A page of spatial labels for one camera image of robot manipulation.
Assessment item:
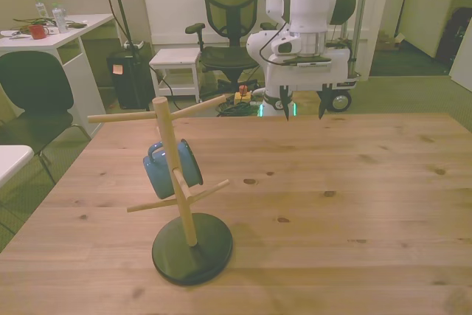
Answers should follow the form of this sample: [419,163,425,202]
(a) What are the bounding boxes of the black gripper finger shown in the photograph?
[279,85,294,122]
[318,84,334,121]

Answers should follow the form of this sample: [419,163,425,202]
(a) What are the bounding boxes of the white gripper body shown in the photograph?
[265,49,351,92]

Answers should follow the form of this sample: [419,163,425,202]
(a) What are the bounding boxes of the blue enamel mug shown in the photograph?
[142,139,204,201]

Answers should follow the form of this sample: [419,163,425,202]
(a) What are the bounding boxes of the wooden mug tree black base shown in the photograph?
[87,95,234,286]

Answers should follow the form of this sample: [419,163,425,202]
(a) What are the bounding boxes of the red mug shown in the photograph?
[28,24,49,41]

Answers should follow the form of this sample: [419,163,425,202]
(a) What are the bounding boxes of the white wheeled robot cart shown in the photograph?
[324,36,363,114]

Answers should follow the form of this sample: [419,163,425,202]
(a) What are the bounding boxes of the yellow emergency stop box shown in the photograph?
[234,85,254,106]

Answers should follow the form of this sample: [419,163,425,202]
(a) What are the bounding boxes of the cardboard box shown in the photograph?
[375,30,407,52]

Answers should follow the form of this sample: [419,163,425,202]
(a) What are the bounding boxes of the black mesh office chair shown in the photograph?
[185,0,278,91]

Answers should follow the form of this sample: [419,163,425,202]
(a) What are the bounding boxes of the small white side table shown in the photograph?
[148,48,204,104]

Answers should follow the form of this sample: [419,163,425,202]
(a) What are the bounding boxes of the white leaning panel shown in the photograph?
[448,15,472,93]

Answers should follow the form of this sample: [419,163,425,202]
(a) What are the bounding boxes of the black computer tower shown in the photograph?
[106,52,154,110]

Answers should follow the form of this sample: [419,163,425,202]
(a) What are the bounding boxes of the white desk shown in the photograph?
[0,13,116,139]

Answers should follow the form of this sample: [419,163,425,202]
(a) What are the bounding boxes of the black plastic chair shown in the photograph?
[0,51,91,185]

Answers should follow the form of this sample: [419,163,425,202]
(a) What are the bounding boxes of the white table edge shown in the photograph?
[0,144,35,189]

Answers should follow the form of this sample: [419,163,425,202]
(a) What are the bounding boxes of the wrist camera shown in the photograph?
[282,55,332,69]

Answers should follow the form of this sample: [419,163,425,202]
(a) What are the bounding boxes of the dark floor cable bundle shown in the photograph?
[215,100,263,117]

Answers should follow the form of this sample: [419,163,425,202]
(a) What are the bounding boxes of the tangled desk cables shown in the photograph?
[13,15,57,34]

